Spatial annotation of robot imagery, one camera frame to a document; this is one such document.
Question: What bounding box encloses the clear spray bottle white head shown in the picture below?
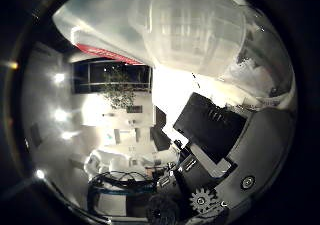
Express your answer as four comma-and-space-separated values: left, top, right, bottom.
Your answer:
52, 0, 298, 111

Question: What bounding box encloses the dark office chair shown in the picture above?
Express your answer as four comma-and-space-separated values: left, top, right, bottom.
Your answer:
149, 106, 173, 152

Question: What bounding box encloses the leafy green indoor plant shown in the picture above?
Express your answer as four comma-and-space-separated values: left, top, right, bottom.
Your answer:
99, 68, 138, 110

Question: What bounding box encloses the dark framed window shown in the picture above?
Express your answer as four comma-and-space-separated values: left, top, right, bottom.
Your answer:
72, 59, 153, 95

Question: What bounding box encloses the small dark wall picture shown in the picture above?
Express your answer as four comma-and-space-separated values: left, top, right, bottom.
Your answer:
126, 105, 144, 114

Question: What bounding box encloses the black looped cable bundle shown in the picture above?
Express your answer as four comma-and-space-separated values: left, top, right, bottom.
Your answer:
89, 170, 159, 196

